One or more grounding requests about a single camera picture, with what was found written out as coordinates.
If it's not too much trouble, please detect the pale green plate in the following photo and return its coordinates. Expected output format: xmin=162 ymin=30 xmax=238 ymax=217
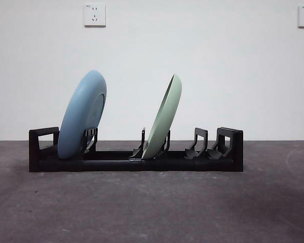
xmin=141 ymin=73 xmax=182 ymax=160

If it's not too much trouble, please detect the light blue plate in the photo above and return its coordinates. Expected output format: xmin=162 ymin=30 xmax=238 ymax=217
xmin=57 ymin=70 xmax=107 ymax=160

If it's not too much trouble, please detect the black plastic plate rack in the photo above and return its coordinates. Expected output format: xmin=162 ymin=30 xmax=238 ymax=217
xmin=28 ymin=126 xmax=244 ymax=173

